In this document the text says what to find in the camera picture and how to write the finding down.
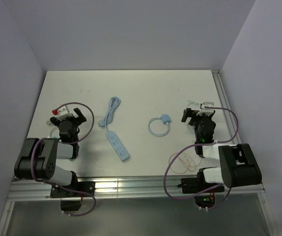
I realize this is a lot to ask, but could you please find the blue charger plug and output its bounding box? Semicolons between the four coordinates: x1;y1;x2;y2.
161;114;171;124

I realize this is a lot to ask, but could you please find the blue charger cable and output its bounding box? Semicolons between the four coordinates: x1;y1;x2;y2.
147;117;170;136

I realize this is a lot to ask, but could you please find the pink charger cable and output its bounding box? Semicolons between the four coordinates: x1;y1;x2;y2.
168;151;203;175

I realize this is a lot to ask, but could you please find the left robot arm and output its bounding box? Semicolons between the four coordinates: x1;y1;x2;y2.
14;106;86;196

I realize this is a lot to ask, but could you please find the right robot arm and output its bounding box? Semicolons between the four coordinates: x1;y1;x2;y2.
179;108;262;193

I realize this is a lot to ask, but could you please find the blue power strip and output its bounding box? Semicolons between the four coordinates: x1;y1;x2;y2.
106;131;130;162

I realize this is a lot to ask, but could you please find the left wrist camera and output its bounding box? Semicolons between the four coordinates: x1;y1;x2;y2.
54;106;72;121

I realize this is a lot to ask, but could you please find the right side aluminium rail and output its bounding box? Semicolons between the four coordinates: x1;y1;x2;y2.
211;70;237;137

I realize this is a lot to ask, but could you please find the aluminium rail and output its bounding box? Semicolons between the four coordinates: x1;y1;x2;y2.
6;176;265;202
211;70;237;137

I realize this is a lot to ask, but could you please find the blue power strip cord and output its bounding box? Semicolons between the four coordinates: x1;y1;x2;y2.
98;96;121;133

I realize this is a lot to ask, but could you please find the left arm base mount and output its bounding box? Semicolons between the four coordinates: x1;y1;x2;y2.
50;181;95;212

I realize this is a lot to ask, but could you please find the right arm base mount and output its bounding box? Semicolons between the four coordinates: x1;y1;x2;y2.
177;177;225;208

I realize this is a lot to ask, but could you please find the front aluminium rail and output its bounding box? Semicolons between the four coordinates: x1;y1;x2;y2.
6;176;265;202

